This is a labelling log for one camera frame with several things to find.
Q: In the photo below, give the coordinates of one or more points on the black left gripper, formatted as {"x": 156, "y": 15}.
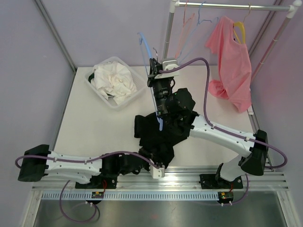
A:
{"x": 147, "y": 167}

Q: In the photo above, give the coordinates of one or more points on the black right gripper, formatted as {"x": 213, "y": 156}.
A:
{"x": 155, "y": 69}

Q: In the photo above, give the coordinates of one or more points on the black t shirt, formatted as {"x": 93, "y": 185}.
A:
{"x": 158, "y": 145}

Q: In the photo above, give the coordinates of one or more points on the white tank top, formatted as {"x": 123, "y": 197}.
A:
{"x": 114, "y": 80}

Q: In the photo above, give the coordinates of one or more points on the pink wire hanger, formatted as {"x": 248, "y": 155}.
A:
{"x": 186, "y": 27}

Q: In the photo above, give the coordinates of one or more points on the green and white raglan shirt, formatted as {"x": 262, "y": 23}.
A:
{"x": 91, "y": 77}

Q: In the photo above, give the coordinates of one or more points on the pink t shirt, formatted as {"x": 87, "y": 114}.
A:
{"x": 234, "y": 67}

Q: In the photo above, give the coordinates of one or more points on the yellow hanger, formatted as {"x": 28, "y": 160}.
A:
{"x": 241, "y": 27}

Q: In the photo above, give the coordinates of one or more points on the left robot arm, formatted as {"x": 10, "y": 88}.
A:
{"x": 87, "y": 172}

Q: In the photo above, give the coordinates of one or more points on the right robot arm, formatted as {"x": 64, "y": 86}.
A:
{"x": 175, "y": 113}

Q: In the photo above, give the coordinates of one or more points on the white plastic basket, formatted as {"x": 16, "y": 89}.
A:
{"x": 139, "y": 81}

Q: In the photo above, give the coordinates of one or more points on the metal clothes rack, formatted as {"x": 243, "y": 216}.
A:
{"x": 291, "y": 10}

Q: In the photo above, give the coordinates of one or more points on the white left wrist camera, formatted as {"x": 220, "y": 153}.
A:
{"x": 157, "y": 171}

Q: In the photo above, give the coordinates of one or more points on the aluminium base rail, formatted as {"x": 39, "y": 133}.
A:
{"x": 180, "y": 177}

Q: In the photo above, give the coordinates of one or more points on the white slotted cable duct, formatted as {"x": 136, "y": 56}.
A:
{"x": 132, "y": 196}

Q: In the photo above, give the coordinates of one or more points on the aluminium right frame post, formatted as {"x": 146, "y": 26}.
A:
{"x": 261, "y": 32}

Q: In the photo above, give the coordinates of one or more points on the aluminium corner frame post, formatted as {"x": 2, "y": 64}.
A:
{"x": 51, "y": 26}

